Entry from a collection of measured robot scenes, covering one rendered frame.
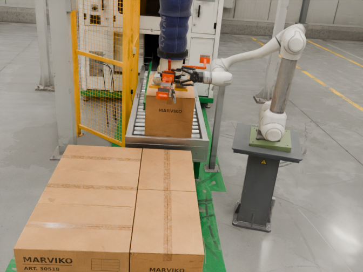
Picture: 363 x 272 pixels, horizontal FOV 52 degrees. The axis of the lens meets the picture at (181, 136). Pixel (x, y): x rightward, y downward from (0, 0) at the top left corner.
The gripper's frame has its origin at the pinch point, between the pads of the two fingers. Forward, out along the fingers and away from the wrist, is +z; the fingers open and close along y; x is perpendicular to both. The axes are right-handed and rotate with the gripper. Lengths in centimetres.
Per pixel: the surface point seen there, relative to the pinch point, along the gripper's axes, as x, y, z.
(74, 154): -3, 66, 73
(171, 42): 11.6, -21.1, 3.5
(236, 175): 68, 120, -74
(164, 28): 14.0, -29.8, 9.1
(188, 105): 26.6, 31.9, -13.8
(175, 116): 27, 42, -4
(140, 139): 19, 62, 24
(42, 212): -76, 66, 75
